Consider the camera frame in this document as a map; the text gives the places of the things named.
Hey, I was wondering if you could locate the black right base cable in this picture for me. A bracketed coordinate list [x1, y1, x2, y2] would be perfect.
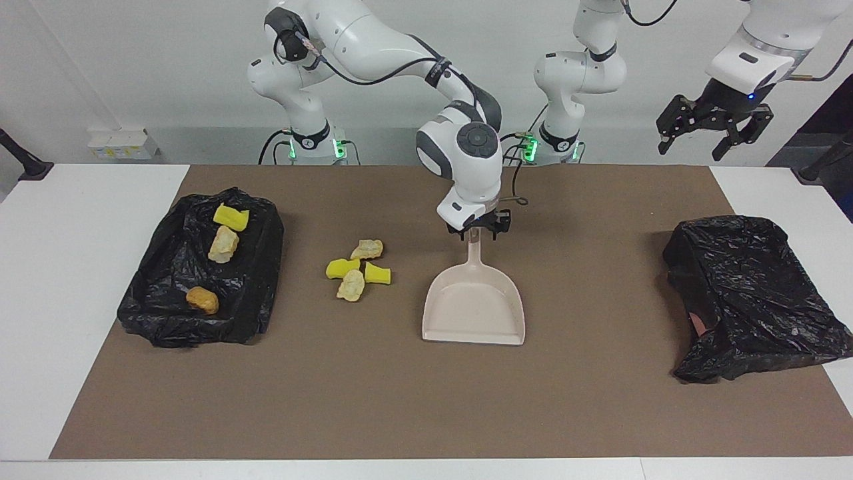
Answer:
[259, 130, 294, 165]

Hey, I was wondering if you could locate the black base cable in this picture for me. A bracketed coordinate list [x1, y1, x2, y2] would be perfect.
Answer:
[484, 132, 534, 166]
[259, 130, 294, 165]

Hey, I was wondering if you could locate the brown croquette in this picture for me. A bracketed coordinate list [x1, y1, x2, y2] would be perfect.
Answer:
[185, 287, 220, 315]

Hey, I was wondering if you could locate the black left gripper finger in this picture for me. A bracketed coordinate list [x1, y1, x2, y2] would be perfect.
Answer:
[656, 95, 702, 155]
[712, 103, 775, 162]

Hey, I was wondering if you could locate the black left base cable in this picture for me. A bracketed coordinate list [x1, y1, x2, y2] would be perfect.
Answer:
[484, 132, 534, 166]

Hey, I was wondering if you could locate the white wall socket box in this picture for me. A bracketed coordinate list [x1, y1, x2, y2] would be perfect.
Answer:
[88, 129, 161, 161]

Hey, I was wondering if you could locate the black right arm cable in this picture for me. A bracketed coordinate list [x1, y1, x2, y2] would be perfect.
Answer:
[273, 27, 530, 206]

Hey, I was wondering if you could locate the dark background equipment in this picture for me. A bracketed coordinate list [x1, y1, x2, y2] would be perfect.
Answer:
[766, 72, 853, 224]

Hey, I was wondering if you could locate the beige plastic dustpan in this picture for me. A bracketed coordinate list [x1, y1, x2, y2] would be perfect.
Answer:
[422, 227, 526, 346]

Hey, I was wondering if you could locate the black clamp stand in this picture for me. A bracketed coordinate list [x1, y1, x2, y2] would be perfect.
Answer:
[791, 133, 853, 186]
[0, 128, 54, 182]

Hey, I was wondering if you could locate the bin with black bag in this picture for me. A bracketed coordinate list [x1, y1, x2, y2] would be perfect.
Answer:
[117, 187, 285, 349]
[662, 215, 853, 384]

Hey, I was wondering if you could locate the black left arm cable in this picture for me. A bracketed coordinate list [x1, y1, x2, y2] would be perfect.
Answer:
[620, 0, 853, 82]

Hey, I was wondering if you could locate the brown table mat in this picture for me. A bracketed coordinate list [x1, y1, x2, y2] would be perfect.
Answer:
[49, 165, 853, 461]

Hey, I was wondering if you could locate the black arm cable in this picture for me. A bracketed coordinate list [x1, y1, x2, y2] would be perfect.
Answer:
[273, 27, 530, 206]
[620, 0, 853, 82]

